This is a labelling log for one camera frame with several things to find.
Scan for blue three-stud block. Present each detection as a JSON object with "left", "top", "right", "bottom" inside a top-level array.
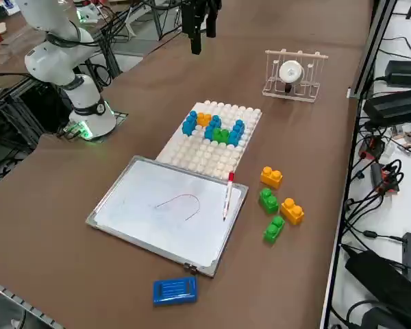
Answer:
[
  {"left": 181, "top": 110, "right": 199, "bottom": 137},
  {"left": 204, "top": 115, "right": 223, "bottom": 141},
  {"left": 227, "top": 119, "right": 247, "bottom": 147}
]

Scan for green two-stud block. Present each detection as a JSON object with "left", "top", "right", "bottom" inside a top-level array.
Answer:
[
  {"left": 258, "top": 187, "right": 280, "bottom": 215},
  {"left": 212, "top": 127, "right": 231, "bottom": 145},
  {"left": 262, "top": 215, "right": 286, "bottom": 245}
]

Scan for red-capped marker pen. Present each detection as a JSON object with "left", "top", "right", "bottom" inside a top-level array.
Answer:
[{"left": 222, "top": 171, "right": 236, "bottom": 222}]

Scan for white studded baseplate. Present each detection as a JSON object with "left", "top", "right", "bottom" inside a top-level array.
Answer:
[{"left": 155, "top": 99, "right": 264, "bottom": 182}]

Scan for blue whiteboard eraser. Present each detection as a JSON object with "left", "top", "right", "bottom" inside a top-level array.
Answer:
[{"left": 152, "top": 276, "right": 199, "bottom": 306}]

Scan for white cup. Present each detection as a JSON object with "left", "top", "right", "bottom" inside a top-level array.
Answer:
[{"left": 278, "top": 60, "right": 305, "bottom": 86}]

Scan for white device green light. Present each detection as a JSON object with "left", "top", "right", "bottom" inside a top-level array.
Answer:
[{"left": 77, "top": 6, "right": 102, "bottom": 24}]

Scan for black power adapter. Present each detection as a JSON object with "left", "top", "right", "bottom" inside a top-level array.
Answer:
[
  {"left": 384, "top": 60, "right": 411, "bottom": 88},
  {"left": 344, "top": 249, "right": 411, "bottom": 329}
]

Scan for grey power adapter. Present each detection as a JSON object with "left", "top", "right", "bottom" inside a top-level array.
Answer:
[{"left": 362, "top": 87, "right": 411, "bottom": 127}]

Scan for black power strip red switches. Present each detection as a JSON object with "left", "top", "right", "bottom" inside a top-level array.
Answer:
[{"left": 358, "top": 135, "right": 387, "bottom": 161}]

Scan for yellow block with dark sticker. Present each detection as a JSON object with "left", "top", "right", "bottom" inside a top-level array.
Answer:
[{"left": 279, "top": 197, "right": 305, "bottom": 226}]

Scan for orange black device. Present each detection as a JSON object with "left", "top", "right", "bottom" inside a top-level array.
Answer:
[{"left": 369, "top": 160, "right": 406, "bottom": 197}]

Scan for upright aluminium post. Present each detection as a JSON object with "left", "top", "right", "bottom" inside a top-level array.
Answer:
[{"left": 351, "top": 0, "right": 398, "bottom": 99}]

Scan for whiteboard with silver frame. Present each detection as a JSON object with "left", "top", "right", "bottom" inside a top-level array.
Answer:
[{"left": 85, "top": 155, "right": 250, "bottom": 278}]

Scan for black frame under table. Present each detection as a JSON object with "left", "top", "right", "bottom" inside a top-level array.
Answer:
[{"left": 0, "top": 73, "right": 75, "bottom": 154}]

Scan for black cable bundle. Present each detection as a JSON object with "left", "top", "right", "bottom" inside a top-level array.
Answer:
[{"left": 338, "top": 157, "right": 410, "bottom": 247}]

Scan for grey slotted edge rail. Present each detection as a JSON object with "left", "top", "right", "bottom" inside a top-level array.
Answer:
[{"left": 0, "top": 276, "right": 65, "bottom": 329}]

